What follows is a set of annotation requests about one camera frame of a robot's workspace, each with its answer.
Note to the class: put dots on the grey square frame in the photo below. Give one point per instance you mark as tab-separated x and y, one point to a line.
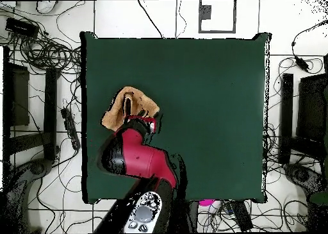
200	18

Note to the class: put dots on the black upright bar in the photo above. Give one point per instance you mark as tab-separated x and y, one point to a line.
287	116
50	111

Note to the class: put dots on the long black power strip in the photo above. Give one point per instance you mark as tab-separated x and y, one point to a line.
70	128

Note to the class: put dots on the black metal stand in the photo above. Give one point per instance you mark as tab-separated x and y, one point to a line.
191	216

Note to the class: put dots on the black rectangular box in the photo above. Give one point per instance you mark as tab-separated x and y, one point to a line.
242	216

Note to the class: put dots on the grey chair base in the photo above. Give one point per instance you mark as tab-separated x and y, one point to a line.
36	168
302	175

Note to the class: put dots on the orange terry towel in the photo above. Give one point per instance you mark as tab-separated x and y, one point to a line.
115	113

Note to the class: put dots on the black flat box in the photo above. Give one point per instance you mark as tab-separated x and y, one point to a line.
21	27

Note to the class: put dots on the pink and white object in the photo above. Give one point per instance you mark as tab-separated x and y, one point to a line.
206	202

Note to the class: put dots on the dark green table cloth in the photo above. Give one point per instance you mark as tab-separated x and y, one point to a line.
205	103

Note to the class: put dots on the dark flat panel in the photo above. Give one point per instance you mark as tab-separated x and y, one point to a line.
311	105
19	95

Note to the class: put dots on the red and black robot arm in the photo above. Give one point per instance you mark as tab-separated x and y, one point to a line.
143	157

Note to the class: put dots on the black power adapter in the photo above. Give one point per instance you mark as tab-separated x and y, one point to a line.
301	64

